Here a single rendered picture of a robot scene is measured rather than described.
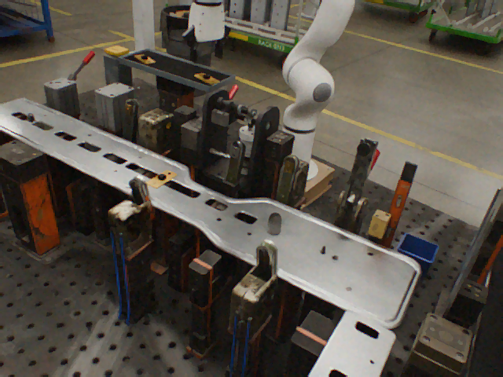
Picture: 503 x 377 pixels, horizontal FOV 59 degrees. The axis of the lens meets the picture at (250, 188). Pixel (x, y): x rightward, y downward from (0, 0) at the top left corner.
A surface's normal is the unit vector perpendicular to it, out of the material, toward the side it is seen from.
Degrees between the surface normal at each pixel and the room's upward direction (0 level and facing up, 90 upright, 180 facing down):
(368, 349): 0
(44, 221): 90
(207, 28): 94
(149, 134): 90
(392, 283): 0
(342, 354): 0
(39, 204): 90
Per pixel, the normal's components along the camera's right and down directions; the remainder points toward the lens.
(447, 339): 0.08, -0.83
